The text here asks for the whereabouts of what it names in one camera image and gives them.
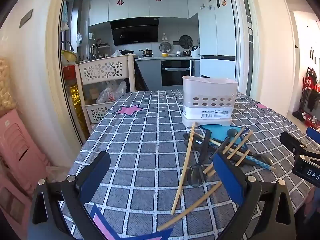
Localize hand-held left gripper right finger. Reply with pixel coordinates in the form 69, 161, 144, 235
212, 152, 297, 240

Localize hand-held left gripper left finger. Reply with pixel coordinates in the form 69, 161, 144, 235
30, 151, 112, 240

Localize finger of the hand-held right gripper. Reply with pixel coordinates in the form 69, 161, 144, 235
280, 131, 320, 156
306, 127, 320, 147

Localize bamboo chopstick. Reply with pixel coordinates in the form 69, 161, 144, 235
203, 126, 247, 174
235, 149, 250, 167
209, 129, 254, 178
156, 181, 223, 232
171, 122, 196, 215

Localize metal spoon compartment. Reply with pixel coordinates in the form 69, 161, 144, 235
186, 129, 212, 188

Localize white plastic utensil holder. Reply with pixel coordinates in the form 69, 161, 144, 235
181, 75, 238, 127

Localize person's right forearm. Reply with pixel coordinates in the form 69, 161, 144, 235
296, 186, 320, 230

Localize red and black floor clutter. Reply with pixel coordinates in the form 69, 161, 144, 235
299, 67, 320, 130

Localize grey checked star tablecloth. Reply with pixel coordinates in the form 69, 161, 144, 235
58, 89, 320, 240

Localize gold foil bag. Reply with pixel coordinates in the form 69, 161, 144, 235
67, 84, 88, 135

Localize clear plastic bag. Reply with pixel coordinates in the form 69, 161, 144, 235
96, 81, 128, 103

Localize white plastic basket trolley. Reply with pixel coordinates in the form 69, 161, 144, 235
74, 54, 137, 132

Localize black built-in oven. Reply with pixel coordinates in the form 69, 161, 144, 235
161, 59, 192, 87

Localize yellow basin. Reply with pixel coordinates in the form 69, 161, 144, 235
61, 50, 78, 62

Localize bag of beige pieces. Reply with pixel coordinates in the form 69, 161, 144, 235
0, 57, 17, 117

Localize countertop spice rack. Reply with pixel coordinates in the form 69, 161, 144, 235
96, 39, 110, 58

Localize white refrigerator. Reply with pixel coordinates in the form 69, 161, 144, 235
195, 0, 237, 80

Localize metal kitchen faucet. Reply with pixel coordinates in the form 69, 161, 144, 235
61, 40, 74, 53

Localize black round hanging rack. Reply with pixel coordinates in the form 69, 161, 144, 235
179, 35, 194, 48

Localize black range hood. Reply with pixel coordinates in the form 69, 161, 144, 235
110, 17, 160, 47

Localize white upper kitchen cabinets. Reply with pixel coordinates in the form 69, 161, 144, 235
89, 0, 199, 27

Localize dark wall hanging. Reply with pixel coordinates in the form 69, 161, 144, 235
309, 47, 320, 65

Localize sliding door frame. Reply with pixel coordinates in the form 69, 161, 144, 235
234, 0, 254, 95

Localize grey wall switch plate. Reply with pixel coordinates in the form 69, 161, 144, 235
19, 9, 34, 28

